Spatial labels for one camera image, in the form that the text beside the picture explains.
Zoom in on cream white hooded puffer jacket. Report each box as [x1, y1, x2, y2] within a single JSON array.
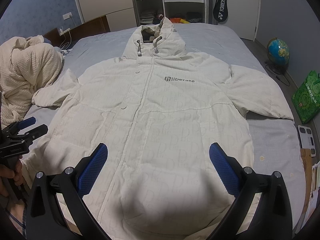
[[23, 18, 293, 239]]

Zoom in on person's left hand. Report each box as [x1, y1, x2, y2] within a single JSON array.
[[0, 155, 25, 197]]

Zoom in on cream waffle knit blanket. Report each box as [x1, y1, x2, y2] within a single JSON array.
[[1, 35, 62, 128]]

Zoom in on white bathroom scale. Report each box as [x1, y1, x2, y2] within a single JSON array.
[[297, 125, 316, 157]]

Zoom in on green shopping bag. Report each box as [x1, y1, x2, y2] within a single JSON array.
[[292, 70, 320, 124]]

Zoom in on dark wooden headboard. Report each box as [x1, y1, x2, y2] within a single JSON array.
[[44, 16, 110, 47]]

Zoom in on blue desk globe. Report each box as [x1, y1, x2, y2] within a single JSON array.
[[267, 37, 290, 74]]

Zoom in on orange yellow bag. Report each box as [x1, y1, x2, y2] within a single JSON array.
[[169, 17, 189, 24]]

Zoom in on white wardrobe shelf unit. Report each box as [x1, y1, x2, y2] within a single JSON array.
[[132, 0, 209, 25]]

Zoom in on black Yonex racket bag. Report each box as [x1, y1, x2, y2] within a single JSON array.
[[213, 0, 228, 23]]

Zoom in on white door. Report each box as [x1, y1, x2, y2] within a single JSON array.
[[221, 0, 261, 41]]

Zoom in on white charging cable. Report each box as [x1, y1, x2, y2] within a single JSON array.
[[57, 15, 75, 52]]

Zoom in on white wall socket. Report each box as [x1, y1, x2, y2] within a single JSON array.
[[63, 12, 73, 20]]

